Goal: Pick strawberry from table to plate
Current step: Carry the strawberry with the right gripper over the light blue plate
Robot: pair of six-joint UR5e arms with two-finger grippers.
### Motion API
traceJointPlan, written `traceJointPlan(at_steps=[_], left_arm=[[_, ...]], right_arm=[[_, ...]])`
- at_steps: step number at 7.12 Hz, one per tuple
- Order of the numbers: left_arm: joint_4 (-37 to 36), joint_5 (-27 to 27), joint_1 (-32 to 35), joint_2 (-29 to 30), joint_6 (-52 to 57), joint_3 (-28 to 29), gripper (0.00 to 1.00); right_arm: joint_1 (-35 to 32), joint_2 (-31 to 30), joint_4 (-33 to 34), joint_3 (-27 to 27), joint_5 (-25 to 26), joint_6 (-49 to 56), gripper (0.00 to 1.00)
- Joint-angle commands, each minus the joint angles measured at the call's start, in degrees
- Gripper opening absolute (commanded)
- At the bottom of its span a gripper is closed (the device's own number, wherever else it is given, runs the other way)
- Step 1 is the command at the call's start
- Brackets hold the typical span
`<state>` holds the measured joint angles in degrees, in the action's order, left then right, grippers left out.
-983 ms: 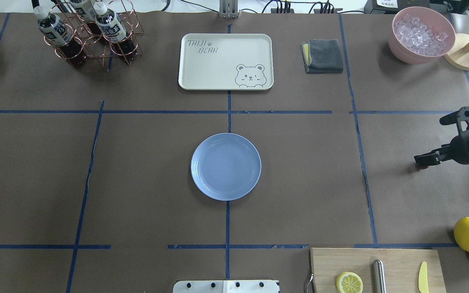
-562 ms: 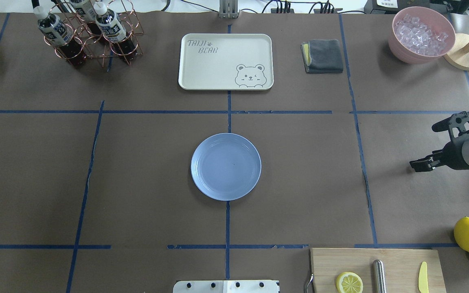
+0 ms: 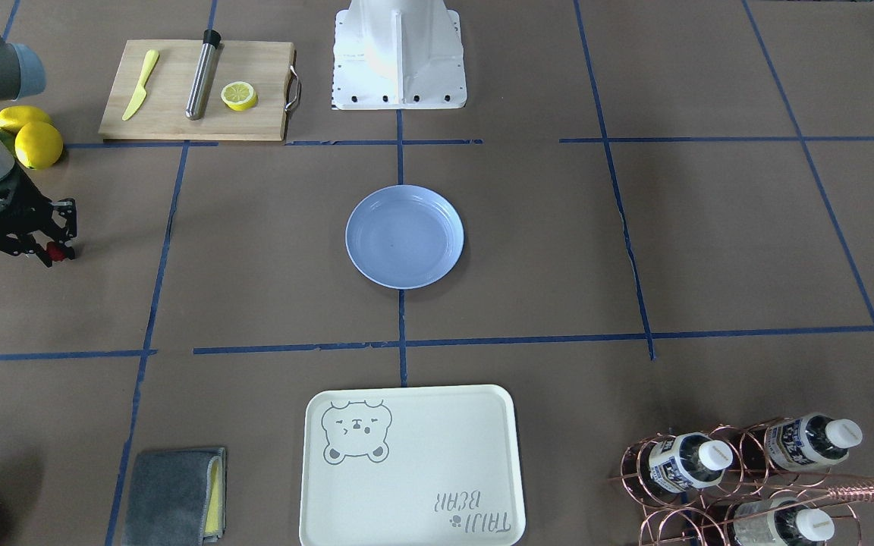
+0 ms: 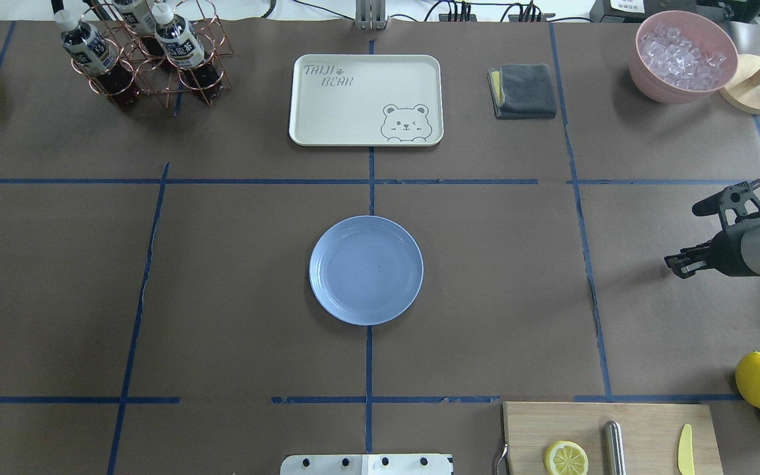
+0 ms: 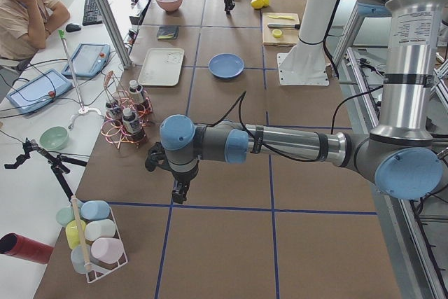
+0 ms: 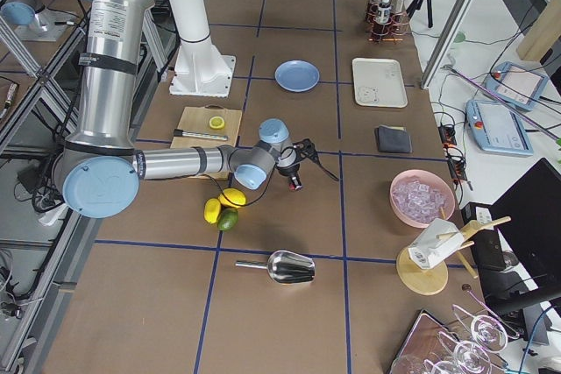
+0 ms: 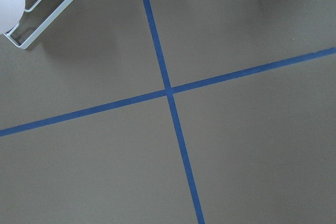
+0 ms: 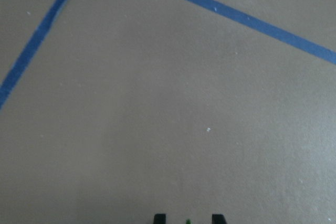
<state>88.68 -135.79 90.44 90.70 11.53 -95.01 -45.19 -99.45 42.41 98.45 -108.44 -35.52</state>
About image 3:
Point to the dark drink bottle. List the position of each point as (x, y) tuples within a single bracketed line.
[(779, 521), (691, 461), (815, 441)]

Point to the cream bear tray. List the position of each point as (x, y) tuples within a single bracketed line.
[(412, 466)]

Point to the yellow plastic knife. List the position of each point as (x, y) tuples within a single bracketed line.
[(140, 92)]

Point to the blue plastic plate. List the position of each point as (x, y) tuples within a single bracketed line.
[(404, 237)]

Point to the whole yellow lemon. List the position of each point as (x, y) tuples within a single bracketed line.
[(13, 118), (38, 145)]

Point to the half lemon slice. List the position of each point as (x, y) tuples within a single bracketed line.
[(239, 96)]

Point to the grey folded cloth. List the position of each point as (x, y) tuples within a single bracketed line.
[(177, 497)]

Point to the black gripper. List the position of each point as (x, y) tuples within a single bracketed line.
[(22, 199)]

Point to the copper wire bottle rack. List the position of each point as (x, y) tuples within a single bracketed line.
[(703, 515)]

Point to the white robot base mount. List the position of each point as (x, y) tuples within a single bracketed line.
[(398, 55)]

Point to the red strawberry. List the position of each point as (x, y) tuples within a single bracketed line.
[(57, 252)]

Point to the green lime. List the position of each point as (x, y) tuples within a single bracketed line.
[(8, 140)]

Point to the steel cylinder tool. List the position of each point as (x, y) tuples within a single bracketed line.
[(209, 52)]

